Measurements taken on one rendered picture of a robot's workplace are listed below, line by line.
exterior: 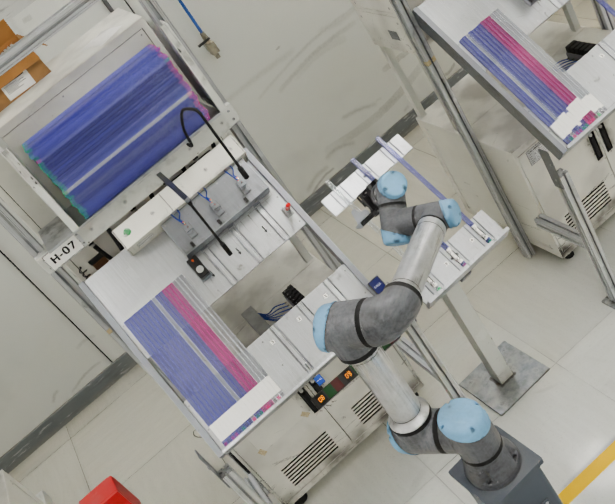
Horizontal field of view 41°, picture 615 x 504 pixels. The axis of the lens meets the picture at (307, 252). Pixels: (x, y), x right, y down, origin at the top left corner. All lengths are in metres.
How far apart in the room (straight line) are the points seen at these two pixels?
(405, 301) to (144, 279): 1.08
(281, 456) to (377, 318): 1.33
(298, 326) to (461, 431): 0.73
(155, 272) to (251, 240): 0.32
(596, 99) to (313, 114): 1.97
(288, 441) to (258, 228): 0.83
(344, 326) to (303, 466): 1.34
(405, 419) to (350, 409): 1.01
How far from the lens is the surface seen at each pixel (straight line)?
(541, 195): 3.26
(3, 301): 4.33
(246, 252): 2.67
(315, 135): 4.54
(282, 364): 2.59
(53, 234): 2.71
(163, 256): 2.71
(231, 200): 2.66
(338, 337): 1.91
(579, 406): 3.04
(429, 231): 2.07
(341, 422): 3.14
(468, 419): 2.12
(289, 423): 3.04
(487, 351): 3.07
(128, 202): 2.67
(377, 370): 2.01
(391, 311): 1.86
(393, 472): 3.18
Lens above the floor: 2.33
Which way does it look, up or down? 32 degrees down
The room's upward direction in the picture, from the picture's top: 36 degrees counter-clockwise
